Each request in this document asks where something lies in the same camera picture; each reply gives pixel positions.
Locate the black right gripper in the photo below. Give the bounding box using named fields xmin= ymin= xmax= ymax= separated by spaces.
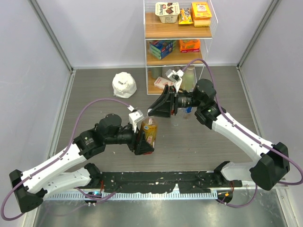
xmin=148 ymin=85 xmax=203 ymax=119

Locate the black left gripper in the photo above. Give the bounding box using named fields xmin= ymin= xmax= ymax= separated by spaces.
xmin=105 ymin=120 xmax=154 ymax=154

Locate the small clear bottle blue cap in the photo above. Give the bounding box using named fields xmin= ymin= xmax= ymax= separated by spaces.
xmin=170 ymin=108 xmax=185 ymax=126

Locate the amber drink bottle red label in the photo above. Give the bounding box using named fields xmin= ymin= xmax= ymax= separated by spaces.
xmin=140 ymin=116 xmax=158 ymax=147

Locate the clear Pepsi bottle blue label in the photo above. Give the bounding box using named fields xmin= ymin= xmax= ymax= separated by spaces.
xmin=183 ymin=107 xmax=193 ymax=120

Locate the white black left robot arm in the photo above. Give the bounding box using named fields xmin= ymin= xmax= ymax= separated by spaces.
xmin=9 ymin=111 xmax=154 ymax=213

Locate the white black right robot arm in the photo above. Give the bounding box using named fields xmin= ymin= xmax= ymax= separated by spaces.
xmin=148 ymin=79 xmax=290 ymax=191

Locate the white green bottle on shelf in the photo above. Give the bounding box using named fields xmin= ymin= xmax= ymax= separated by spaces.
xmin=181 ymin=66 xmax=196 ymax=92

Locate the white red tissue box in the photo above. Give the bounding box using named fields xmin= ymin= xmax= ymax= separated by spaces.
xmin=154 ymin=77 xmax=174 ymax=90

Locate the pale green cup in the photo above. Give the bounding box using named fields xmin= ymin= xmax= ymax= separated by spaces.
xmin=151 ymin=67 xmax=162 ymax=79

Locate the white crumpled paper bag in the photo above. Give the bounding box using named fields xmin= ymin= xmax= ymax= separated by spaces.
xmin=112 ymin=72 xmax=137 ymax=99

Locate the blue green box pack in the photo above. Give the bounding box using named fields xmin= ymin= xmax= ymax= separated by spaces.
xmin=149 ymin=40 xmax=177 ymax=60

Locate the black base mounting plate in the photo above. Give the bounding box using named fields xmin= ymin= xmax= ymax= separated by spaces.
xmin=73 ymin=170 xmax=242 ymax=194

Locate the orange cracker box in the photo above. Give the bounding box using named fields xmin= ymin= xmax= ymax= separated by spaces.
xmin=179 ymin=39 xmax=200 ymax=53

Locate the yellow candy bag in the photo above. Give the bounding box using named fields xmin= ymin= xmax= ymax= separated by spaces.
xmin=178 ymin=8 xmax=193 ymax=25

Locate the white chocolate yogurt tub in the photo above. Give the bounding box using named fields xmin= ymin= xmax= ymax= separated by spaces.
xmin=155 ymin=2 xmax=180 ymax=24

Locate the orange yellow sponge pack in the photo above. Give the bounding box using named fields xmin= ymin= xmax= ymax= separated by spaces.
xmin=191 ymin=2 xmax=212 ymax=27

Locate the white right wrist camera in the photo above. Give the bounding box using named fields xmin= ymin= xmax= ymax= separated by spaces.
xmin=165 ymin=69 xmax=184 ymax=92

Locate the slotted grey cable duct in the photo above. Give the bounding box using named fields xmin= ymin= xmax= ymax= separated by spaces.
xmin=46 ymin=190 xmax=218 ymax=201

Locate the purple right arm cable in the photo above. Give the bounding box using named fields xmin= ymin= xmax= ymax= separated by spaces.
xmin=182 ymin=59 xmax=303 ymax=208

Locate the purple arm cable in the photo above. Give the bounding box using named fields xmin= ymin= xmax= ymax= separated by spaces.
xmin=0 ymin=98 xmax=135 ymax=221
xmin=182 ymin=59 xmax=303 ymax=208

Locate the white wire wooden shelf rack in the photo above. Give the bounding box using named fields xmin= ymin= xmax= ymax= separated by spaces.
xmin=143 ymin=0 xmax=218 ymax=95

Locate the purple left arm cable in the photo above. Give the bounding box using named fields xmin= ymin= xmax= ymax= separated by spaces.
xmin=0 ymin=98 xmax=135 ymax=221

